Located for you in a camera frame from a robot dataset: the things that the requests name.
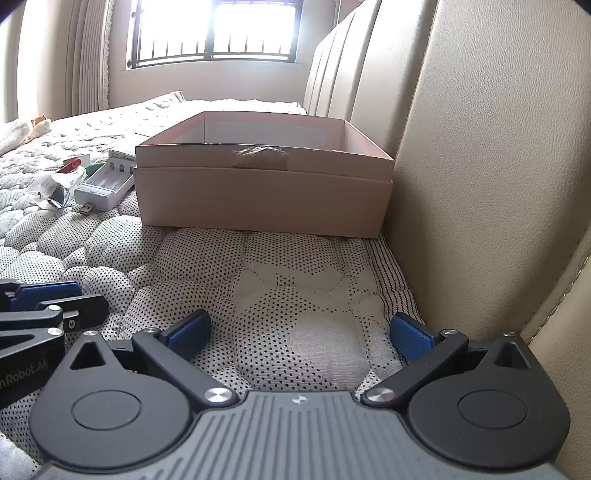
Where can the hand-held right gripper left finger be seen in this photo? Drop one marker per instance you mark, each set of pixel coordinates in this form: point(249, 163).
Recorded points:
point(189, 332)

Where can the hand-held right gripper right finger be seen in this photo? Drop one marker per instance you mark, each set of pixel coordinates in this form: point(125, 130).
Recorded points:
point(411, 337)

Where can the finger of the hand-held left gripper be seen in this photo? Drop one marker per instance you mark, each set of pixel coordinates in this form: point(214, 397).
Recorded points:
point(46, 291)
point(78, 310)

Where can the clear plastic packet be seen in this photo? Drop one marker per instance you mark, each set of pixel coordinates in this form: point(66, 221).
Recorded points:
point(46, 189)

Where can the pink cardboard box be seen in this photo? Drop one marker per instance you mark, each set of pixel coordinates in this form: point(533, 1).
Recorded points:
point(258, 198)

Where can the white quilted mattress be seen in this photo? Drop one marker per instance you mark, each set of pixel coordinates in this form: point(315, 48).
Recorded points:
point(286, 300)

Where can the red tube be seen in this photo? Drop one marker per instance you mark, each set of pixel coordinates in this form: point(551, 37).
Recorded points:
point(69, 166)

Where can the green plastic object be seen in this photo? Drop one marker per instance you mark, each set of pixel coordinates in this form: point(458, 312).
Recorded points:
point(92, 168)

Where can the white carton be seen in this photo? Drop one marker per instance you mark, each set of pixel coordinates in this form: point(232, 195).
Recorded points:
point(121, 154)

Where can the beige padded headboard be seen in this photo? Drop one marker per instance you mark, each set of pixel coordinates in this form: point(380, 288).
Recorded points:
point(485, 161)

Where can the beige curtain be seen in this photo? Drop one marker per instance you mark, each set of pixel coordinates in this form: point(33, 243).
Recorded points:
point(87, 50)

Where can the barred window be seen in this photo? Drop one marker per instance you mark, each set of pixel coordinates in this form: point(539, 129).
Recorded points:
point(207, 27)

